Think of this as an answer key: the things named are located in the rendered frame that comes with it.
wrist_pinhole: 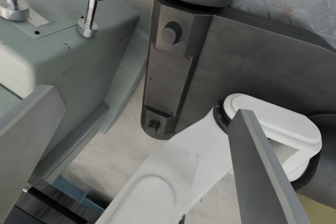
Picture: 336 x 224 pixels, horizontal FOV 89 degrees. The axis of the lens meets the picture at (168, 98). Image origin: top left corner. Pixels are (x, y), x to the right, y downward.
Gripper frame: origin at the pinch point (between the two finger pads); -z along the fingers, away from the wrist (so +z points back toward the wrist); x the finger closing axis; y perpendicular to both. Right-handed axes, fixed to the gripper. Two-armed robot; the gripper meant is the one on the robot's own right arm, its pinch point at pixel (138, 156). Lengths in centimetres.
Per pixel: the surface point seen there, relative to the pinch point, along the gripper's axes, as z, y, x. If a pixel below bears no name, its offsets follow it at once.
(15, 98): -30, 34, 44
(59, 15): -53, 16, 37
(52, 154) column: -41, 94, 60
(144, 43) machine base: -83, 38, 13
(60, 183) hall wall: -128, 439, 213
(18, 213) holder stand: -7, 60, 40
